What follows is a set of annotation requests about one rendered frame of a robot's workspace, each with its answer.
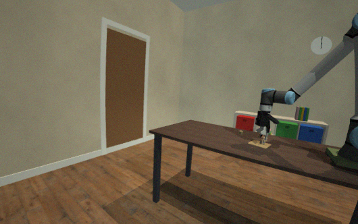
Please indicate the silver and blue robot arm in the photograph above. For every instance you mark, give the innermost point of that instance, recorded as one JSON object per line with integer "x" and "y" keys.
{"x": 350, "y": 41}

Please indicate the tan flat mat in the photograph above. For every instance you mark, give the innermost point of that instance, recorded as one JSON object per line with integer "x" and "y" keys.
{"x": 256, "y": 143}

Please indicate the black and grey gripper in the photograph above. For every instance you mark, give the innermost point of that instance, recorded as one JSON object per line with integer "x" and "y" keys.
{"x": 263, "y": 122}

